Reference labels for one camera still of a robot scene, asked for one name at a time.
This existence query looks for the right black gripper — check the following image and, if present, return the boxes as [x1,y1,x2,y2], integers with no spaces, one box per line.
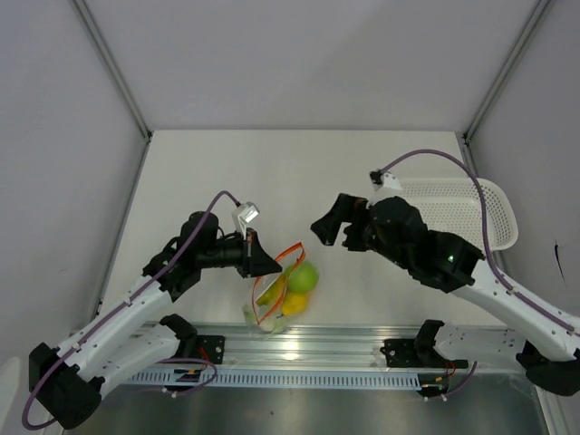
[309,194,410,270]

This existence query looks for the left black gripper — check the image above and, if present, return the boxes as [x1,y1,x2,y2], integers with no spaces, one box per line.
[198,227,282,278]

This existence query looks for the yellow green mango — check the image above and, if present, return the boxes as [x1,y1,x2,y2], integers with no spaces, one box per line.
[256,274,287,306]

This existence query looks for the clear zip top bag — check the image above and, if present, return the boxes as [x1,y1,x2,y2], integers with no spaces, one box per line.
[242,242,320,338]

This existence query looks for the green apple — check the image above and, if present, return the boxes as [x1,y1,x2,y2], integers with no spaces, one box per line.
[287,262,319,294]

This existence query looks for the white cauliflower with leaves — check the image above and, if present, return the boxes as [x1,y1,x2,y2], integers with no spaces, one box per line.
[242,304,290,336]

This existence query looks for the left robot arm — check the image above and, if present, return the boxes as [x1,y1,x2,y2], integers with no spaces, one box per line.
[29,202,282,430]

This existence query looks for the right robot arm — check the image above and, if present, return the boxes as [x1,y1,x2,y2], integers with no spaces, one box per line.
[310,194,579,397]

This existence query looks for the white perforated plastic basket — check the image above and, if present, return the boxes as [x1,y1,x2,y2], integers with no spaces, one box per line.
[401,178,518,252]

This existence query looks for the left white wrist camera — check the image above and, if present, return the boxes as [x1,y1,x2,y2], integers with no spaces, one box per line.
[232,202,260,237]

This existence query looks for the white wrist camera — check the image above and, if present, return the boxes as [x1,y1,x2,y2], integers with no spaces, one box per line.
[369,169,402,193]
[232,202,260,237]

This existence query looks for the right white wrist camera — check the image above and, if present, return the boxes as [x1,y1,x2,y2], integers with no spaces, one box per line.
[369,169,402,193]

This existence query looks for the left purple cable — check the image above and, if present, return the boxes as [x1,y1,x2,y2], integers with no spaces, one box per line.
[21,189,241,430]

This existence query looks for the aluminium mounting rail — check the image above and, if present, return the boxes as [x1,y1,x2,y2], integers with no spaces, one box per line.
[61,322,556,374]

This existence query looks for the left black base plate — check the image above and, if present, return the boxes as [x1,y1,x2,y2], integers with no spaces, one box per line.
[179,335,226,364]

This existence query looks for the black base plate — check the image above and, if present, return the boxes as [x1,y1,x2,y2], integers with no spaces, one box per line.
[179,335,226,364]
[380,338,469,369]

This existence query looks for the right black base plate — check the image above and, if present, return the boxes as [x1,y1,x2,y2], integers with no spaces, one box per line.
[380,338,469,369]

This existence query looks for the white slotted cable duct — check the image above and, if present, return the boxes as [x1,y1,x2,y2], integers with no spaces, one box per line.
[124,367,446,391]

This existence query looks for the left aluminium frame post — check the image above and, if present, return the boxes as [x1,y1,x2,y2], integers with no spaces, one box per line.
[68,0,152,144]

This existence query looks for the aluminium frame post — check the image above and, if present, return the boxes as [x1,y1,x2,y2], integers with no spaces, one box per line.
[460,0,556,144]
[68,0,152,144]

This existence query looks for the right aluminium frame post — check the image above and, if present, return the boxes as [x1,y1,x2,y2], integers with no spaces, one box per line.
[460,0,556,144]

